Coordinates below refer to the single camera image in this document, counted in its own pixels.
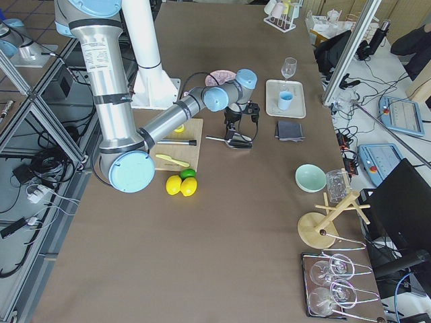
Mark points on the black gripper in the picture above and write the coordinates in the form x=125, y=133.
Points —
x=231, y=118

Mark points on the stainless steel ice scoop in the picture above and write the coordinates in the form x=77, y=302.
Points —
x=232, y=143

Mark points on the pink bowl of ice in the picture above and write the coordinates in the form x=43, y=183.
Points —
x=219, y=77

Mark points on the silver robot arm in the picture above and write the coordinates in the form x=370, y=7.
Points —
x=129, y=133

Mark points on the light blue plastic cup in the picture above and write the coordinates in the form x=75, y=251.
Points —
x=284, y=100

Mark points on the wooden cup tree stand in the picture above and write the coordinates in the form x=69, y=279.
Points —
x=318, y=231

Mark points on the halved lemon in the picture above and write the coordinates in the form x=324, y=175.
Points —
x=180, y=129

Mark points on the yellow plastic knife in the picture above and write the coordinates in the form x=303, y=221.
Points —
x=171, y=159

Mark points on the green lime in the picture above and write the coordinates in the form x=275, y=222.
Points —
x=187, y=173

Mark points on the folded grey cloth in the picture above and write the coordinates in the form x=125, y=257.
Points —
x=289, y=131

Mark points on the lower whole yellow lemon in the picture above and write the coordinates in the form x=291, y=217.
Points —
x=188, y=186

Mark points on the whole yellow lemon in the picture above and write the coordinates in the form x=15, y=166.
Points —
x=173, y=184
x=188, y=186

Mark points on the cream plastic tray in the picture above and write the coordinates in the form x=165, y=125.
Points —
x=297, y=108

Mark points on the upper whole yellow lemon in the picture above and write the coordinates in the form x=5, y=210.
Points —
x=173, y=184

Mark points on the clear wine glass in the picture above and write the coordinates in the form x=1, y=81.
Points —
x=288, y=70

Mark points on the pale green bowl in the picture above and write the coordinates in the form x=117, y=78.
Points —
x=310, y=178

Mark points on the glass jar on stand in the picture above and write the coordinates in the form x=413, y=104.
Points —
x=338, y=185

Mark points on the lower blue teach pendant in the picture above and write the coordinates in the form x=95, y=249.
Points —
x=379, y=160

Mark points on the blue teach pendant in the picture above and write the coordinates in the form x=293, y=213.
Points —
x=401, y=115
x=379, y=160

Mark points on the black framed glass tray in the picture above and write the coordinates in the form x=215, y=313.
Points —
x=307, y=261

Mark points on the upper inverted wine glass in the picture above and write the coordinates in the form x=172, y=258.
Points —
x=332, y=268

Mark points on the inverted wine glass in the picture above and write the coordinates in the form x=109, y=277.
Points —
x=325, y=301
x=332, y=268

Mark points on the upper blue teach pendant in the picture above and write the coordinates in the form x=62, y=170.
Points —
x=401, y=115

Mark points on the black computer monitor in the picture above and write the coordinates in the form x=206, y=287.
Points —
x=400, y=209

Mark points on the lower inverted wine glass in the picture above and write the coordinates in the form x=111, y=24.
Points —
x=325, y=301

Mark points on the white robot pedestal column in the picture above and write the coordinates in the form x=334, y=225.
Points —
x=153, y=88

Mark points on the white wire cup rack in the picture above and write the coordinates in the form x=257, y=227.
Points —
x=281, y=14

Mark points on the aluminium frame post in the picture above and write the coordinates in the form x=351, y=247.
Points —
x=349, y=51

